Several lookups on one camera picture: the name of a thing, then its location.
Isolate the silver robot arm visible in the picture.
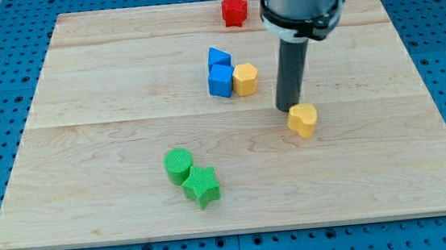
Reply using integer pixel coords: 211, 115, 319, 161
259, 0, 345, 44

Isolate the yellow hexagon block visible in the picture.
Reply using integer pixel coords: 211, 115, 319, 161
232, 63, 258, 96

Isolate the yellow heart block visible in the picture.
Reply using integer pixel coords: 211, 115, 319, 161
287, 103, 318, 139

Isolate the blue cube block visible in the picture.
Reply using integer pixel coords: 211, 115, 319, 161
207, 64, 234, 98

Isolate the green cylinder block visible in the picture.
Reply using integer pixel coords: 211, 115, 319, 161
163, 148, 193, 185

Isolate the green star block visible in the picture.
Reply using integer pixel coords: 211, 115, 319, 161
182, 165, 221, 210

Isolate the blue triangle block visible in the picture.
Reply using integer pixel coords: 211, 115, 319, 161
207, 48, 232, 70

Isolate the wooden board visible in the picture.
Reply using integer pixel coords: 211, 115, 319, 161
0, 0, 446, 250

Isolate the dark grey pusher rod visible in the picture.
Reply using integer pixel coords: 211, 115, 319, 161
275, 38, 308, 112

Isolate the red star block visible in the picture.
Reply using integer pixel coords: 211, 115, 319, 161
221, 0, 248, 27

